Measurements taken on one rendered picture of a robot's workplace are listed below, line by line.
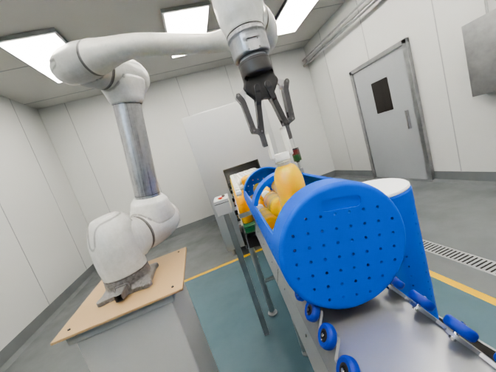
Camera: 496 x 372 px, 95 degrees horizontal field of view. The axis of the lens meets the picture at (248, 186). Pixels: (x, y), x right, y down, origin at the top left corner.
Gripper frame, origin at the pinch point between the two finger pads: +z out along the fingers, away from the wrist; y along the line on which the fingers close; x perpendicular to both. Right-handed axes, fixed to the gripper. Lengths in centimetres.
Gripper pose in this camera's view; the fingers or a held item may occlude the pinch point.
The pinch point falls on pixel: (277, 144)
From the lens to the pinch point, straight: 57.3
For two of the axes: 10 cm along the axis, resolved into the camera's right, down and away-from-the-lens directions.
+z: 3.0, 9.4, 1.4
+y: 9.5, -3.2, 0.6
